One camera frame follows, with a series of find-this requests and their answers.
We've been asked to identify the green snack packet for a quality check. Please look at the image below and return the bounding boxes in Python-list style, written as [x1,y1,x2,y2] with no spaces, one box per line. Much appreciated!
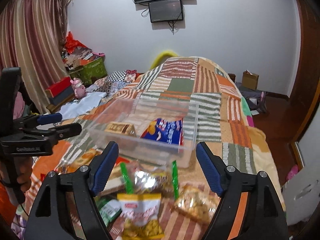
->
[96,197,121,226]

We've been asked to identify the clear bag fried snacks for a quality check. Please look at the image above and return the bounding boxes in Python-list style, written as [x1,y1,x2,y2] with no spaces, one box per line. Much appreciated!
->
[174,185,220,224]

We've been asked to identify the brown wafer biscuit pack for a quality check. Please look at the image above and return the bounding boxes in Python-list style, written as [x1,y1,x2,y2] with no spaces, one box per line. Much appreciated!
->
[104,121,136,137]

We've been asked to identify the white yellow chips bag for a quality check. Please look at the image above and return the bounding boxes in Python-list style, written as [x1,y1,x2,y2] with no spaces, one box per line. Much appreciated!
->
[117,193,164,239]

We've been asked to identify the green edged cookie bag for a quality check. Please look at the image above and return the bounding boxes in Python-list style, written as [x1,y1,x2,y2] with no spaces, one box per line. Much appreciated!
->
[120,161,179,199]

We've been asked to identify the clear plastic storage bin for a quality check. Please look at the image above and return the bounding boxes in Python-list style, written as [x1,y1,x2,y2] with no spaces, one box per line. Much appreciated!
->
[88,99,199,168]

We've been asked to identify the blue snack bag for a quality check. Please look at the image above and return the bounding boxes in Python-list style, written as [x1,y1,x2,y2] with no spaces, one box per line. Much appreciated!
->
[140,118,184,146]

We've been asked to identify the orange bread pack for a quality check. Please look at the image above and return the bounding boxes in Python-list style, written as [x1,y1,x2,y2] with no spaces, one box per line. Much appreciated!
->
[55,148,101,174]

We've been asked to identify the left hand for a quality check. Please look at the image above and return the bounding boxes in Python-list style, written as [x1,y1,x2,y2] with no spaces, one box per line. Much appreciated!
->
[1,157,33,194]

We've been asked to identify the pink clothing pile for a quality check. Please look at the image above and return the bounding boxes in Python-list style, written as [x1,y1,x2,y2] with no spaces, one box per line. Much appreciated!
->
[13,92,25,120]

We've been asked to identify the red gift box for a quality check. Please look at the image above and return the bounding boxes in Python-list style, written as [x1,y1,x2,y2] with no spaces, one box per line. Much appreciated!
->
[46,76,71,98]

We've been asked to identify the white cloth on bed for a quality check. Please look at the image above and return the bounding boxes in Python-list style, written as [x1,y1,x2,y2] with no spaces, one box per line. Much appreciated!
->
[59,92,107,120]

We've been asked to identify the pink plush toy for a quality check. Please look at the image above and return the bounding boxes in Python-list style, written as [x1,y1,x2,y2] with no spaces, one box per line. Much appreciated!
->
[70,77,86,99]

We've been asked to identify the green storage box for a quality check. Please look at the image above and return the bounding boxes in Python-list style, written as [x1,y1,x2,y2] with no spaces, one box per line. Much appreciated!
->
[69,57,107,86]

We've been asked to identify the checkered patterned pillow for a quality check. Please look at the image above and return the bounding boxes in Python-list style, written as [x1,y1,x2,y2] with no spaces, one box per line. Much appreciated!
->
[94,69,138,98]

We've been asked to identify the red plastic bag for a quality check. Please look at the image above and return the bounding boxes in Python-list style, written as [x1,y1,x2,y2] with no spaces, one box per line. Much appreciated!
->
[64,31,86,54]

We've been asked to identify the patchwork striped bed quilt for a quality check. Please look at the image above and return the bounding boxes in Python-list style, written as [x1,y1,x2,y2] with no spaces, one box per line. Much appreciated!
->
[24,57,289,239]

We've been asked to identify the striped pink curtain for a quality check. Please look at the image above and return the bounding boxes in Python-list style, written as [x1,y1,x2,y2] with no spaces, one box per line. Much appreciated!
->
[1,0,68,113]

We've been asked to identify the brown wooden door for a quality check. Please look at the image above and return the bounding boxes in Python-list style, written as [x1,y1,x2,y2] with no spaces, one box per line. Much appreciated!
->
[290,0,319,141]

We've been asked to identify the yellow foam tube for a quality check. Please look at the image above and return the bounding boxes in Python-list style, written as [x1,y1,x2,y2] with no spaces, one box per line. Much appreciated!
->
[150,50,178,70]

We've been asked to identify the brown cardboard box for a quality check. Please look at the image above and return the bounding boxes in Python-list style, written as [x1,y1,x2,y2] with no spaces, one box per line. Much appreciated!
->
[242,70,259,90]

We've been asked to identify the small black wall monitor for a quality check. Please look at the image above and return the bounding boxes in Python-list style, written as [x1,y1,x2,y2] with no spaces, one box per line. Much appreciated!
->
[148,0,184,23]

